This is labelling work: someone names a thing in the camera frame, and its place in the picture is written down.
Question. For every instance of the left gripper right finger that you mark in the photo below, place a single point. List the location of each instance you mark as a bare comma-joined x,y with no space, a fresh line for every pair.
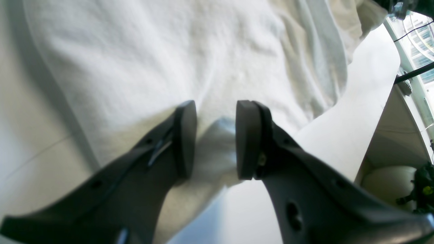
314,204

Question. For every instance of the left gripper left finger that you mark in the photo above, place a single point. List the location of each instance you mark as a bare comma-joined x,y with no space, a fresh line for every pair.
122,202

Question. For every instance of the white printed T-shirt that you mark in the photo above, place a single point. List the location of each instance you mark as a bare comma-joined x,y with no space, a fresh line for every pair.
124,65

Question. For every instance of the black tripod stand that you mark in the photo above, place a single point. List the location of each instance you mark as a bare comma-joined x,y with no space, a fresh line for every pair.
415,37

